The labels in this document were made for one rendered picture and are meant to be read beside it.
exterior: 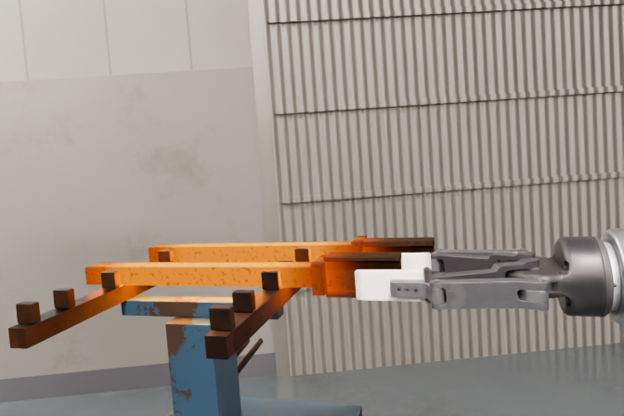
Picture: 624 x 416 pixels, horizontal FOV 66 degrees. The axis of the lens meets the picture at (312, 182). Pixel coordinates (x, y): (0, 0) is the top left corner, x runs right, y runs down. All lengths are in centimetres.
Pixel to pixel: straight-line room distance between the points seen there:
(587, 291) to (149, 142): 227
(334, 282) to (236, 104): 202
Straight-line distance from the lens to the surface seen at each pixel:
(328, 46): 251
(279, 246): 67
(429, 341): 274
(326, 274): 53
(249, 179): 248
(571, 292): 50
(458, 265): 55
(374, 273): 49
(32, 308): 55
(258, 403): 86
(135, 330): 273
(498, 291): 46
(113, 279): 64
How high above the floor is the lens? 114
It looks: 3 degrees down
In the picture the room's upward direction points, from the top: 4 degrees counter-clockwise
